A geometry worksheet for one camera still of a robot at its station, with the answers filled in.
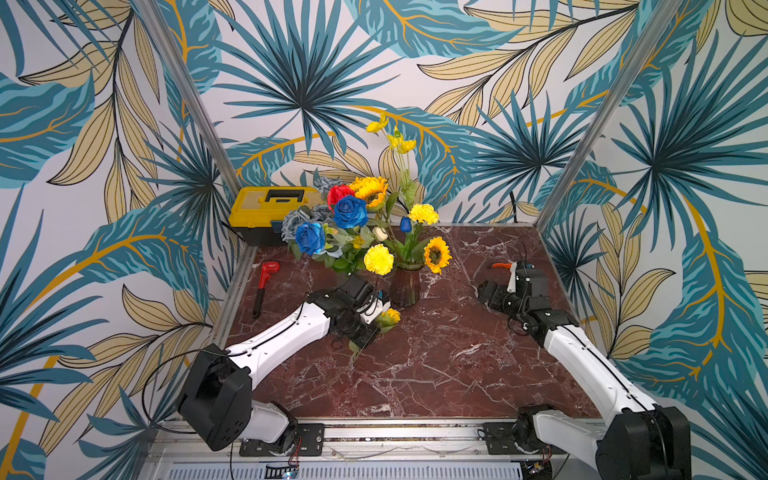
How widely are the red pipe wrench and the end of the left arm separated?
16.5 inches

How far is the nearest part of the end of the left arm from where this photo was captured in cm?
59

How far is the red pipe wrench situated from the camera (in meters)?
0.99
